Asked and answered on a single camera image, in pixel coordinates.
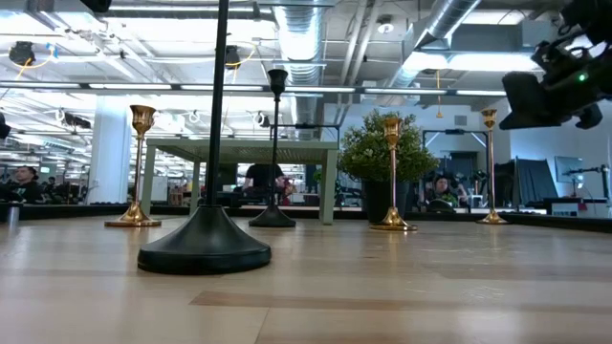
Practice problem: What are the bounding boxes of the silver ventilation duct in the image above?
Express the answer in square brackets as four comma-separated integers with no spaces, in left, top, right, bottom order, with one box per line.
[386,0,482,92]
[272,0,331,140]

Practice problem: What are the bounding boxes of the pale green perforated metal shelf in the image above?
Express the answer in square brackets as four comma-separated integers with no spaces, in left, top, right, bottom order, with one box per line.
[140,137,340,226]

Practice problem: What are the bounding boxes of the short gold candlestick holder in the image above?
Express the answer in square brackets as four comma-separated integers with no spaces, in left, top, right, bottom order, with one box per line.
[103,103,163,228]
[368,116,419,233]

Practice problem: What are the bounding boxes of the tall gold candlestick holder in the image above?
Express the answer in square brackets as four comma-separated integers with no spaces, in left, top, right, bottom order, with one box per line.
[475,107,510,226]

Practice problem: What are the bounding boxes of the black backdrop curtain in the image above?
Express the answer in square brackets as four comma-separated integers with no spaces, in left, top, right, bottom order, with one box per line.
[492,157,558,209]

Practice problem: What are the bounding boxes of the tall black candlestick holder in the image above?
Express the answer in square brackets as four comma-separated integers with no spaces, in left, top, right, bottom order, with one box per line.
[137,0,273,277]
[248,68,297,229]

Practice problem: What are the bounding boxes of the white building column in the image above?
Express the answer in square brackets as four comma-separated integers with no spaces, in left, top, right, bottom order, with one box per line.
[87,95,133,205]

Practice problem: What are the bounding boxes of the person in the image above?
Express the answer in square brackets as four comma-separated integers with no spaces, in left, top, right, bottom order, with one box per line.
[241,162,288,204]
[420,174,470,211]
[0,164,47,204]

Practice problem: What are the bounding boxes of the potted green plant white flowers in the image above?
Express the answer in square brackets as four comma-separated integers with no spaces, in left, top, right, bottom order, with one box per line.
[337,108,441,225]

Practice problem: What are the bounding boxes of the white box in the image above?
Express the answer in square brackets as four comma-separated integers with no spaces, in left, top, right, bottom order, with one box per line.
[549,198,611,219]

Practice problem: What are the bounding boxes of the black ceiling camera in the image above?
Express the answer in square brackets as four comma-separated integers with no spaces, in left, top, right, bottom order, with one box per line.
[9,40,37,66]
[224,45,243,71]

